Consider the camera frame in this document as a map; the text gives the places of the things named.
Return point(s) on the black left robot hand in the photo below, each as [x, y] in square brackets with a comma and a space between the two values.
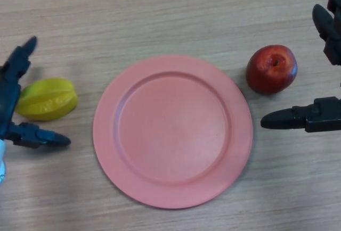
[10, 92]

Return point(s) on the pink round plate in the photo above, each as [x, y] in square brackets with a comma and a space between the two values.
[173, 132]

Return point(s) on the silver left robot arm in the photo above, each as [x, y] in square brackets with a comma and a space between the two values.
[2, 161]

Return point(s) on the yellow starfruit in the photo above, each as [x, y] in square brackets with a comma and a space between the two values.
[48, 99]

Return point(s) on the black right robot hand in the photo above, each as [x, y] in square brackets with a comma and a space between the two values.
[325, 119]

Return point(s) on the red apple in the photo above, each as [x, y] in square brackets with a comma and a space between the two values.
[269, 71]

